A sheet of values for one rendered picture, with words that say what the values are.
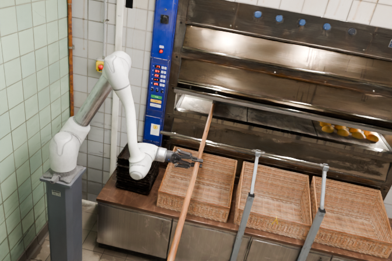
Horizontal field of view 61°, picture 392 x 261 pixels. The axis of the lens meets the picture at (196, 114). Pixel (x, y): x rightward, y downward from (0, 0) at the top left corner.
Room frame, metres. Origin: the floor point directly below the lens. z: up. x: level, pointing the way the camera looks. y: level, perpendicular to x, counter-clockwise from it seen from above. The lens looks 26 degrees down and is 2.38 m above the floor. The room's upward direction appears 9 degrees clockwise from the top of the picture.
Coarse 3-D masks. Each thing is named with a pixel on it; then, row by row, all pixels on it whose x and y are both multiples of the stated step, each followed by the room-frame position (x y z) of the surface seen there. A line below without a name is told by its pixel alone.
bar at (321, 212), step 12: (168, 132) 2.09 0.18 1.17; (216, 144) 2.05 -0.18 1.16; (228, 144) 2.06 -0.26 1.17; (276, 156) 2.02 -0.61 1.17; (324, 168) 1.98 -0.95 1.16; (252, 180) 1.90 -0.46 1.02; (324, 180) 1.94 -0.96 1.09; (252, 192) 1.84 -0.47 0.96; (324, 192) 1.88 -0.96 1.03; (240, 228) 1.81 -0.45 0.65; (312, 228) 1.77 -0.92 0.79; (240, 240) 1.80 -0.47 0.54; (312, 240) 1.77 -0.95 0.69; (300, 252) 1.80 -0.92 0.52
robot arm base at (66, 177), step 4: (76, 168) 1.69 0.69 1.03; (80, 168) 1.72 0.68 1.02; (48, 172) 1.62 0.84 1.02; (52, 172) 1.61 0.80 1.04; (56, 172) 1.60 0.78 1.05; (64, 172) 1.61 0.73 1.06; (68, 172) 1.62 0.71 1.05; (72, 172) 1.64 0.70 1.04; (76, 172) 1.67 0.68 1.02; (44, 176) 1.59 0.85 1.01; (48, 176) 1.60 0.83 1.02; (52, 176) 1.59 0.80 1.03; (56, 176) 1.59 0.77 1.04; (60, 176) 1.59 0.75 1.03; (64, 176) 1.60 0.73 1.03; (68, 176) 1.62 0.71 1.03; (72, 176) 1.63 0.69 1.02; (52, 180) 1.55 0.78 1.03; (56, 180) 1.57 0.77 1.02; (60, 180) 1.59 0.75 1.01; (64, 180) 1.58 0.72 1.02; (68, 180) 1.59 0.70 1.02
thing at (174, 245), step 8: (208, 120) 2.32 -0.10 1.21; (208, 128) 2.20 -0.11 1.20; (200, 144) 1.96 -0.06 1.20; (200, 152) 1.85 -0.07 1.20; (192, 176) 1.59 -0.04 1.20; (192, 184) 1.52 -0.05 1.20; (184, 200) 1.38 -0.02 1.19; (184, 208) 1.31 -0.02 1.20; (184, 216) 1.26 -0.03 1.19; (176, 232) 1.15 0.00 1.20; (176, 240) 1.10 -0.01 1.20; (176, 248) 1.06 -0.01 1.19; (168, 256) 1.01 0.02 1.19
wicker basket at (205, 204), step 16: (208, 160) 2.38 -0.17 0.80; (224, 160) 2.38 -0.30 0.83; (224, 176) 2.34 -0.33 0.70; (160, 192) 1.97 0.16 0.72; (176, 192) 2.15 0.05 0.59; (192, 192) 2.19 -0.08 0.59; (208, 192) 2.22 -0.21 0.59; (224, 192) 2.26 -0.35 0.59; (176, 208) 1.95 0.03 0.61; (192, 208) 1.94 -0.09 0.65; (208, 208) 1.93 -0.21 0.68; (224, 208) 1.91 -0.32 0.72
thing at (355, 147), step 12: (180, 108) 2.51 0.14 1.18; (204, 120) 2.44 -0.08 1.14; (216, 120) 2.43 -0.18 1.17; (228, 120) 2.44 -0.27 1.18; (264, 132) 2.40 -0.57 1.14; (276, 132) 2.39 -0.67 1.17; (288, 132) 2.40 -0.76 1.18; (324, 144) 2.36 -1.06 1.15; (336, 144) 2.35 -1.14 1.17; (348, 144) 2.36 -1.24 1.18; (384, 156) 2.32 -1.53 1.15
